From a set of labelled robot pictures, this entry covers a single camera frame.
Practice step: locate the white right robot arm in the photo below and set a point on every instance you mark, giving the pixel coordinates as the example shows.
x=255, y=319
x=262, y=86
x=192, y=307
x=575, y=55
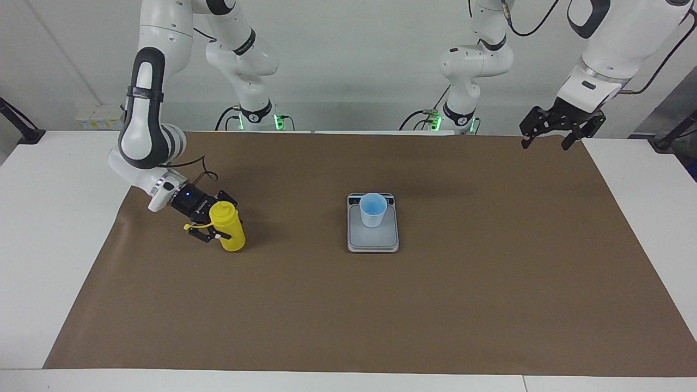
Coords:
x=147, y=136

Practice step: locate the silver digital kitchen scale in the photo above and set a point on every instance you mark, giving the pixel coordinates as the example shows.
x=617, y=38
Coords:
x=373, y=239

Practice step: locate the yellow squeeze bottle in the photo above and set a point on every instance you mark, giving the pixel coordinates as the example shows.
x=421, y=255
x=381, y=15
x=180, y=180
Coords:
x=231, y=234

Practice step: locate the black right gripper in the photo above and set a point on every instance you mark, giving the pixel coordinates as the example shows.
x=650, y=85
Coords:
x=190, y=200

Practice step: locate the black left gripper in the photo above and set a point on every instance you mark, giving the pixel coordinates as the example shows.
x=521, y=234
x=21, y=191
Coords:
x=577, y=113

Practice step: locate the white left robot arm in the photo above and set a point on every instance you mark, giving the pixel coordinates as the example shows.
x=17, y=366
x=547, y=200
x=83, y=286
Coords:
x=626, y=38

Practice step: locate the white wall outlet box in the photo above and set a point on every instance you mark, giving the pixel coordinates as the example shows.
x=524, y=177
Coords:
x=101, y=120

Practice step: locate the black clamp stand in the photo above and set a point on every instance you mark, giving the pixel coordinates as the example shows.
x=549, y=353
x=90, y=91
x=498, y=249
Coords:
x=30, y=135
x=665, y=142

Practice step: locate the brown paper table mat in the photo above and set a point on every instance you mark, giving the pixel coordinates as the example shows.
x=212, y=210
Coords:
x=326, y=305

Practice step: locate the blue object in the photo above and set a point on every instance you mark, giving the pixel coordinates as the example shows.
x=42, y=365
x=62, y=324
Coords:
x=694, y=170

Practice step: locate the light blue plastic cup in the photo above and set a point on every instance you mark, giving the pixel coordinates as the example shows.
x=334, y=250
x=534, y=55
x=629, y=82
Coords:
x=373, y=218

